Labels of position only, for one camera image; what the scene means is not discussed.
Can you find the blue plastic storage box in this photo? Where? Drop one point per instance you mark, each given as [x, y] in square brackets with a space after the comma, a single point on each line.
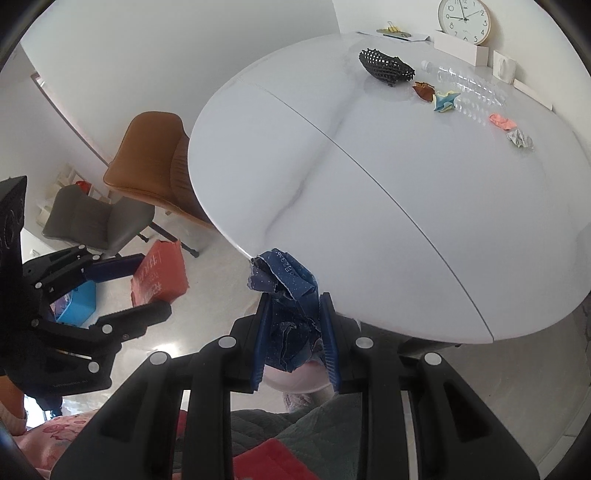
[77, 306]

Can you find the white rectangular box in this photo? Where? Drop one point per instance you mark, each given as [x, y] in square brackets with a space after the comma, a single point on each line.
[472, 54]

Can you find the blue yellow crumpled wrapper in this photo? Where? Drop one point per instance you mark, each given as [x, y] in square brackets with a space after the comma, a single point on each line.
[444, 102]

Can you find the black mesh basket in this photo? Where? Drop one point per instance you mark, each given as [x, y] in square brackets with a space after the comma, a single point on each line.
[385, 68]

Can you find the clear plastic bottle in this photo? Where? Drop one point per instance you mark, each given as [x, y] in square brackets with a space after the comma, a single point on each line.
[478, 99]

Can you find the grey paper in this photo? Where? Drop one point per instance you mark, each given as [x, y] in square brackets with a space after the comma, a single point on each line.
[520, 139]

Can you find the dark blue wrapper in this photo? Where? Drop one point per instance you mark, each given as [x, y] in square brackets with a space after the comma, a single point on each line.
[295, 330]

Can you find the brown crumpled wrapper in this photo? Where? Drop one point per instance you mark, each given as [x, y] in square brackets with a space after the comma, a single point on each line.
[424, 90]

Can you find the person's legs green trousers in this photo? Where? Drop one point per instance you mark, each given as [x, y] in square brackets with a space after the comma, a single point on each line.
[318, 437]

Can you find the white ceramic mug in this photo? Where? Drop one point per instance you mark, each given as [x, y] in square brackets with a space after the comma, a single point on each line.
[504, 68]

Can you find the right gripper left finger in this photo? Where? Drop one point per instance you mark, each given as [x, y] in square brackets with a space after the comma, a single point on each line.
[132, 436]

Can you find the red object on shelf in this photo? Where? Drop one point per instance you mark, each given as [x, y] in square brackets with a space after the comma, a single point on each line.
[84, 186]

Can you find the grey fabric chair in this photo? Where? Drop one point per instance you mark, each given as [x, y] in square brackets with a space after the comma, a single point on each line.
[82, 220]

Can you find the pink crumpled wrapper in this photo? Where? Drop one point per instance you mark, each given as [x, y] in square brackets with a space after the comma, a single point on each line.
[501, 122]

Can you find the white plastic trash bin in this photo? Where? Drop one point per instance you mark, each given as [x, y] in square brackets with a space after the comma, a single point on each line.
[309, 378]

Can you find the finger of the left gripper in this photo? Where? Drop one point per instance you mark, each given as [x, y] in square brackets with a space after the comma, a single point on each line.
[92, 267]
[131, 323]

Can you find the white wooden shelf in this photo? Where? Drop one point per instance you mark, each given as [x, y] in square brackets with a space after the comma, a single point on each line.
[67, 176]

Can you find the brown leather chair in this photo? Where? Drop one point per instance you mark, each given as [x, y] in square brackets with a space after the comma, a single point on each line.
[151, 165]

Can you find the yellow binder clip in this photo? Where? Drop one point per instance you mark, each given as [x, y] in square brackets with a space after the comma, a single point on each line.
[395, 31]

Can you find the round white marble table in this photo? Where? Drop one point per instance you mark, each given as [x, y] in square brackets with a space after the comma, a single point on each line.
[428, 224]

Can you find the white flat strip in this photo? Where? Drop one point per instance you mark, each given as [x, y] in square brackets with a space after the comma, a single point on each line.
[530, 92]

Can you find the white wall clock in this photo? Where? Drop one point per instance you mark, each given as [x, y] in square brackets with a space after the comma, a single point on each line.
[468, 20]

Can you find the person's left hand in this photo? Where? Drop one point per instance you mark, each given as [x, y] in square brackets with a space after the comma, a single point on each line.
[12, 410]

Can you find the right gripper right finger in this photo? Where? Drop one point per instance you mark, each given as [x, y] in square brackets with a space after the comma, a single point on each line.
[457, 435]

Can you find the pink floral sleeve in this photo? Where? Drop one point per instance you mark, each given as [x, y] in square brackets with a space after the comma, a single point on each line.
[69, 442]

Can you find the red snack wrapper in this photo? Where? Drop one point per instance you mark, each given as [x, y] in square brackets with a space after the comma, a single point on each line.
[160, 276]

